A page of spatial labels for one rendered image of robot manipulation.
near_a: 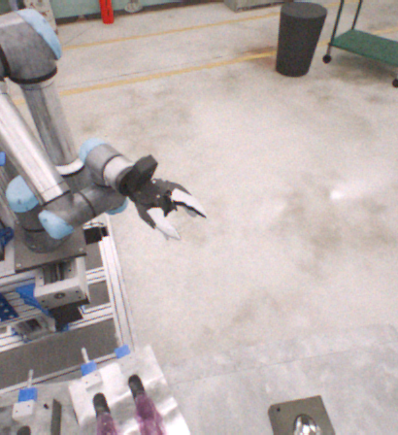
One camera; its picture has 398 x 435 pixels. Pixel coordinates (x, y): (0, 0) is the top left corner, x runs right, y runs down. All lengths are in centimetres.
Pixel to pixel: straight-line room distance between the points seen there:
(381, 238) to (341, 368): 165
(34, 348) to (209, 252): 118
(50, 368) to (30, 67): 143
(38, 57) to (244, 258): 184
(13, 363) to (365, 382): 156
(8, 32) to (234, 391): 111
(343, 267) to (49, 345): 182
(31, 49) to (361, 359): 128
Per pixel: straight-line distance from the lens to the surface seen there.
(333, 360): 133
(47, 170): 89
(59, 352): 202
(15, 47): 95
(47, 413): 119
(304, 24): 426
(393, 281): 264
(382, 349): 141
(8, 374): 208
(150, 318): 223
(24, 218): 118
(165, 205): 77
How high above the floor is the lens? 198
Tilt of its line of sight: 49 degrees down
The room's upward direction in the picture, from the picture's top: straight up
